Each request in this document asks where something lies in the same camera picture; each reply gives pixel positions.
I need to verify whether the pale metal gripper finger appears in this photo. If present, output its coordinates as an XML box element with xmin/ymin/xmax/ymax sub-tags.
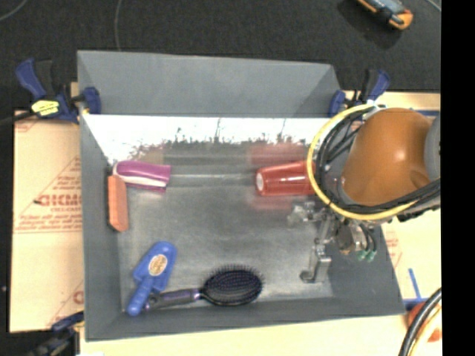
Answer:
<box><xmin>286</xmin><ymin>201</ymin><xmax>324</xmax><ymax>226</ymax></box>
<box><xmin>299</xmin><ymin>243</ymin><xmax>333</xmax><ymax>284</ymax></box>

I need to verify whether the red plastic cup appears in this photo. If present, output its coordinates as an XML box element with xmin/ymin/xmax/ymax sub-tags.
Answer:
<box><xmin>255</xmin><ymin>160</ymin><xmax>316</xmax><ymax>197</ymax></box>

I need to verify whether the grey metal bin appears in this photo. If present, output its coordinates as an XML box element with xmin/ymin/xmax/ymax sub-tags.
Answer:
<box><xmin>76</xmin><ymin>50</ymin><xmax>406</xmax><ymax>341</ymax></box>

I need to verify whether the black and purple hairbrush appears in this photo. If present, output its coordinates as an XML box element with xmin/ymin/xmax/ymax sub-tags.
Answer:
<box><xmin>144</xmin><ymin>265</ymin><xmax>263</xmax><ymax>311</ymax></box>

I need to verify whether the blue plastic toy shovel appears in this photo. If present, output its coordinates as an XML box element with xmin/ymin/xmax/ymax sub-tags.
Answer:
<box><xmin>126</xmin><ymin>240</ymin><xmax>178</xmax><ymax>317</ymax></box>

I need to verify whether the purple and white cylinder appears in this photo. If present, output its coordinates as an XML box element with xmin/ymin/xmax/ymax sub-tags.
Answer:
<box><xmin>113</xmin><ymin>160</ymin><xmax>171</xmax><ymax>193</ymax></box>

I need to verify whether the red-brown flat block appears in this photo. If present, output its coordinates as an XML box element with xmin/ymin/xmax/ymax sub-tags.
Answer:
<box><xmin>107</xmin><ymin>174</ymin><xmax>130</xmax><ymax>232</ymax></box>

